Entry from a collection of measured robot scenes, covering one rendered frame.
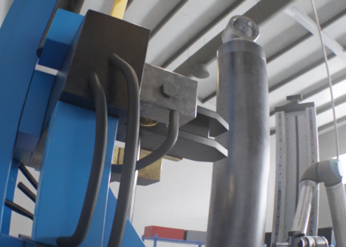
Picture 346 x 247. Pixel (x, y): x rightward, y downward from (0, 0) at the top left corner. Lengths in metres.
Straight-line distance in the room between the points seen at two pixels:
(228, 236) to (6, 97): 0.79
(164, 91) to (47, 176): 0.29
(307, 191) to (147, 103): 1.24
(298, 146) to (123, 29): 1.97
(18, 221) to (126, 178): 11.17
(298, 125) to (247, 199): 1.51
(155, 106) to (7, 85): 0.45
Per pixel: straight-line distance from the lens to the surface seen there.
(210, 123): 0.91
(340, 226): 1.91
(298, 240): 1.43
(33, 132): 0.90
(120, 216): 0.50
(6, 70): 0.95
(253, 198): 1.13
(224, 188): 1.14
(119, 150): 1.22
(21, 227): 11.64
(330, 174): 1.77
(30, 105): 0.92
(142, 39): 0.71
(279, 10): 7.16
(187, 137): 0.81
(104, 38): 0.68
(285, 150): 2.48
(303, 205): 1.72
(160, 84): 0.70
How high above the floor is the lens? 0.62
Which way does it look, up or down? 22 degrees up
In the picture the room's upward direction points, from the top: 6 degrees clockwise
